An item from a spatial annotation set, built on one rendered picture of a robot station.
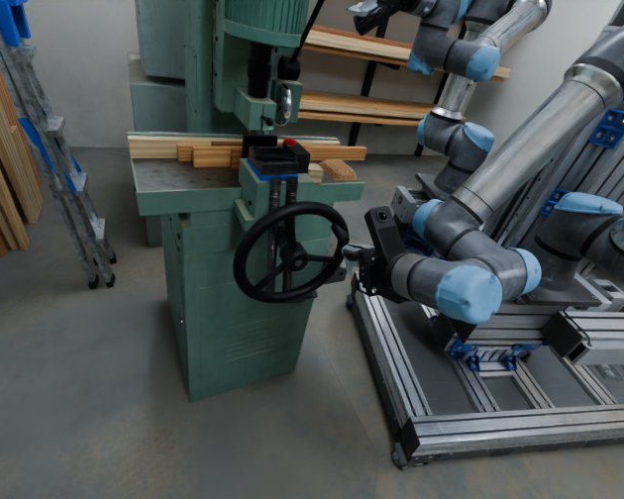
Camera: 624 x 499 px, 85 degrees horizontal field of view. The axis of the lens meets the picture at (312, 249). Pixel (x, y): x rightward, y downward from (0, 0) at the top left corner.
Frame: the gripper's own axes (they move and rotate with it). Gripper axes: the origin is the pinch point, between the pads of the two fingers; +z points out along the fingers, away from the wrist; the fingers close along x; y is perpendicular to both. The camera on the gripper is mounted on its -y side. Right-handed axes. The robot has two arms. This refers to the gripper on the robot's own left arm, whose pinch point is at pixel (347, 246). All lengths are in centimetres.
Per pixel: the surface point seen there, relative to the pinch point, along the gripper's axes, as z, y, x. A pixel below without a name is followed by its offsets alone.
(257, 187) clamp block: 7.8, -14.4, -17.0
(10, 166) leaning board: 158, -34, -102
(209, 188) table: 18.1, -15.0, -25.5
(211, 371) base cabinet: 53, 49, -29
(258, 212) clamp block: 10.7, -8.9, -16.6
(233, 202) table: 20.1, -11.2, -20.0
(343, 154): 33.4, -22.4, 19.4
